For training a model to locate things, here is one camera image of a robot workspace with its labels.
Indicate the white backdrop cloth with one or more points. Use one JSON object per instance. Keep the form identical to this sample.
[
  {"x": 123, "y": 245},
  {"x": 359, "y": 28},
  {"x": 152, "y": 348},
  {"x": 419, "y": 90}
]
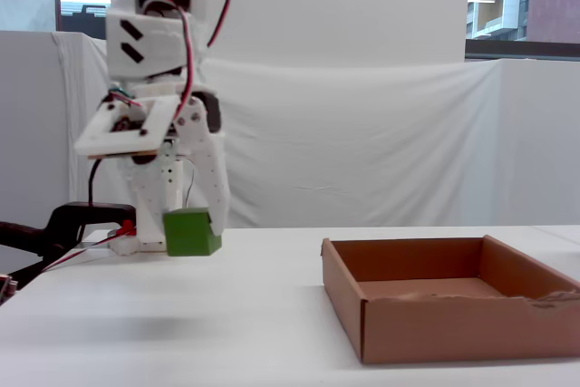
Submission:
[{"x": 362, "y": 133}]

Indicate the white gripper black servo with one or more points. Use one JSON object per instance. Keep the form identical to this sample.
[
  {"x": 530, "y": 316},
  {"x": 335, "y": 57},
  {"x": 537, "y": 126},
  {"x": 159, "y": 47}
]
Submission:
[{"x": 213, "y": 174}]

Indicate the white partition panel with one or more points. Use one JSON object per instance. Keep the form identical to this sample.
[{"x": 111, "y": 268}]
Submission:
[{"x": 27, "y": 133}]

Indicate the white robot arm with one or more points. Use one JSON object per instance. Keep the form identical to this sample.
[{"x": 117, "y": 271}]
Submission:
[{"x": 149, "y": 42}]

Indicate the black table clamp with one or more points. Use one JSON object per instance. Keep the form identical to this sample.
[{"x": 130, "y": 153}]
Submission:
[{"x": 90, "y": 212}]

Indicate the dark window sill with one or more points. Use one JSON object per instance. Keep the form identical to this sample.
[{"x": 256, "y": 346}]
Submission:
[{"x": 521, "y": 49}]

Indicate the green cube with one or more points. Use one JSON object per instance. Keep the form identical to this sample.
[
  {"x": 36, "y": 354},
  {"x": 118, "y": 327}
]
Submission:
[{"x": 188, "y": 233}]

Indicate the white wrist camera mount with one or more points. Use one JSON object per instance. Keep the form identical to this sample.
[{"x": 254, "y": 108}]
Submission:
[{"x": 99, "y": 138}]

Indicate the brown cardboard box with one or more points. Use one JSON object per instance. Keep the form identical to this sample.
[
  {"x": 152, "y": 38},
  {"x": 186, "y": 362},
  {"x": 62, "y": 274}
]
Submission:
[{"x": 453, "y": 332}]

